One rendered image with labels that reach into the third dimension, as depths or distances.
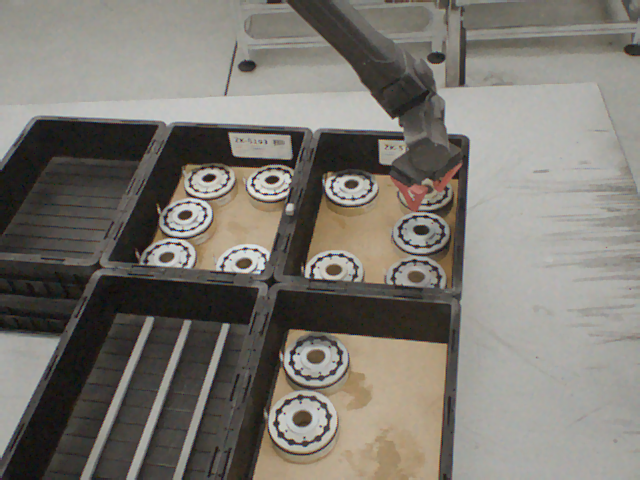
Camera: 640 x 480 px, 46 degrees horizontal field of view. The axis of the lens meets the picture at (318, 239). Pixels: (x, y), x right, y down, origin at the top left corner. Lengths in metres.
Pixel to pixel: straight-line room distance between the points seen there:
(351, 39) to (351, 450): 0.58
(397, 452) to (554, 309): 0.49
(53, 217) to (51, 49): 2.36
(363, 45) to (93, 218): 0.72
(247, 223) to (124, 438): 0.48
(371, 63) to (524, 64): 2.33
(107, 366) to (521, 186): 0.95
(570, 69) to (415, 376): 2.34
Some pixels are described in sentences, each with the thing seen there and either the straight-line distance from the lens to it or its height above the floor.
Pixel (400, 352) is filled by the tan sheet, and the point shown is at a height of 0.83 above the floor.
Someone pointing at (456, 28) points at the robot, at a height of 0.76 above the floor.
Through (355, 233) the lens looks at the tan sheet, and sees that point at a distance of 1.40.
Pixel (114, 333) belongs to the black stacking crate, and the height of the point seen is 0.83.
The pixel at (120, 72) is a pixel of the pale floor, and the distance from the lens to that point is 3.57.
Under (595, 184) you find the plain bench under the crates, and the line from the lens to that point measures 1.74.
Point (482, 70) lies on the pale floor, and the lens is 3.32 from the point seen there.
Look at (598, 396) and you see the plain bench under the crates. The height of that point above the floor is 0.70.
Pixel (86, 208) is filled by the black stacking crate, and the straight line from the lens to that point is 1.58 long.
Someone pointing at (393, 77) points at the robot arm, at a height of 1.21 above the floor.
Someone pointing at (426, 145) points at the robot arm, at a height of 1.14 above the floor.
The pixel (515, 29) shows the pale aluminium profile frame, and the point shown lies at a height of 0.14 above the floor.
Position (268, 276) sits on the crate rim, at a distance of 1.21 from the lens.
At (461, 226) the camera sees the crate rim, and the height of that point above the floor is 0.93.
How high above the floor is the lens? 1.83
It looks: 46 degrees down
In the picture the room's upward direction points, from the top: 6 degrees counter-clockwise
